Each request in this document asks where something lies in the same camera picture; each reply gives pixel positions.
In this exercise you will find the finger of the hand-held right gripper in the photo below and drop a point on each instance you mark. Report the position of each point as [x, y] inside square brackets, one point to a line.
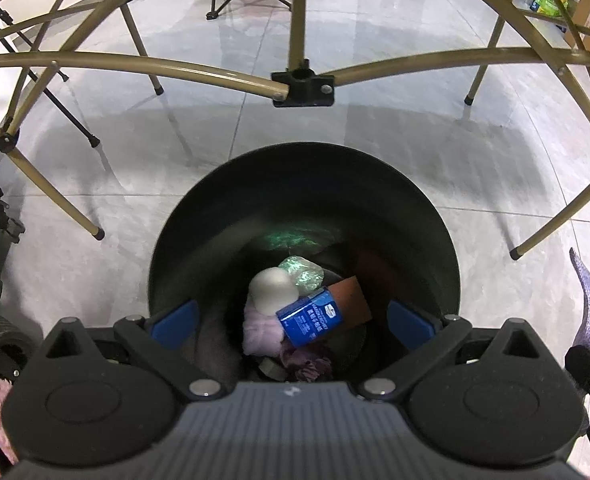
[587, 370]

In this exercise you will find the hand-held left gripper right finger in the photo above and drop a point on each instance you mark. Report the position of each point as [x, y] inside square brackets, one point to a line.
[410, 325]

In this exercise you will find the clear plastic bag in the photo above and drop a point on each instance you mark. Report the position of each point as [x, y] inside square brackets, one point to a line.
[305, 272]

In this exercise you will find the pink satin cloth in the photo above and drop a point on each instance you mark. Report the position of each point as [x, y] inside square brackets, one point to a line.
[305, 362]

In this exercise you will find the dark round object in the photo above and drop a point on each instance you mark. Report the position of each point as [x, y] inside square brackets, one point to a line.
[2, 342]

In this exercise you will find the small blue box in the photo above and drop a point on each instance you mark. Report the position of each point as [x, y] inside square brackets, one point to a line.
[310, 317]

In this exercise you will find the tan folding table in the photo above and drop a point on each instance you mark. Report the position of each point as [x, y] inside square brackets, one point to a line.
[302, 85]

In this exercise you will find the green packet bag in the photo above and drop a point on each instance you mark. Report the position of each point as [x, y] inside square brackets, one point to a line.
[550, 2]

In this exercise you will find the black tripod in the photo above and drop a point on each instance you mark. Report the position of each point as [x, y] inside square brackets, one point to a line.
[67, 110]

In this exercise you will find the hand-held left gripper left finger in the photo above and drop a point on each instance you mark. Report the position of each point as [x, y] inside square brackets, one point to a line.
[175, 325]

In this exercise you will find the black trash bin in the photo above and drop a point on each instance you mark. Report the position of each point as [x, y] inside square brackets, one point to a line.
[200, 240]

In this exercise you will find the pink fluffy headband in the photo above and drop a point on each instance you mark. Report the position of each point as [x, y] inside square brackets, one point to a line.
[262, 332]

